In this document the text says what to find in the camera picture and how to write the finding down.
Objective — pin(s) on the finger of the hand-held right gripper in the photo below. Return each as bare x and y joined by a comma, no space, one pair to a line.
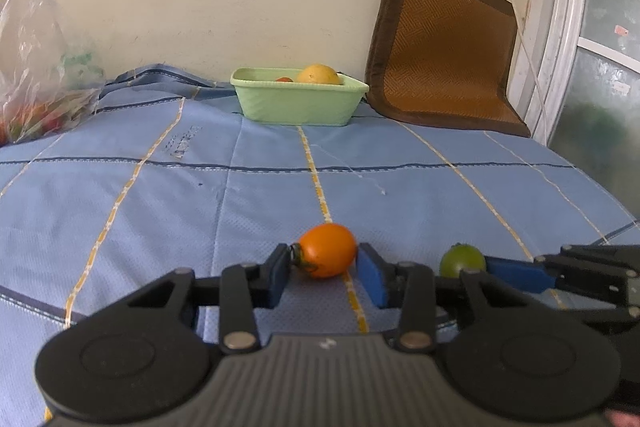
595,257
520,274

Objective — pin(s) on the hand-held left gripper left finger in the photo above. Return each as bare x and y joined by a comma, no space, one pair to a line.
276,279

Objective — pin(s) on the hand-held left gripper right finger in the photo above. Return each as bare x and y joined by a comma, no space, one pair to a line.
372,282

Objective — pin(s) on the orange cherry tomato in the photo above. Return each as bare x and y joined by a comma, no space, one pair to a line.
327,257
284,79

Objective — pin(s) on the green cherry tomato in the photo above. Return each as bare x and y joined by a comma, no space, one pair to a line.
462,259

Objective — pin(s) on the light green plastic basin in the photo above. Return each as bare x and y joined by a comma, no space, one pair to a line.
295,104

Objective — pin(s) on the blue quilted blanket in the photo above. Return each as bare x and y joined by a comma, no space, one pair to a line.
200,207

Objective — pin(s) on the yellow lemon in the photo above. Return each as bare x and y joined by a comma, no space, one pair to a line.
319,74

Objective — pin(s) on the brown woven seat mat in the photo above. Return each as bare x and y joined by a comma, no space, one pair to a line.
445,52

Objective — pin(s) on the clear plastic bag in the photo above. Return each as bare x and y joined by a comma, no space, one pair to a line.
35,72

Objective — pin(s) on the white window frame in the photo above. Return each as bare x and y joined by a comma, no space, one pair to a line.
560,7

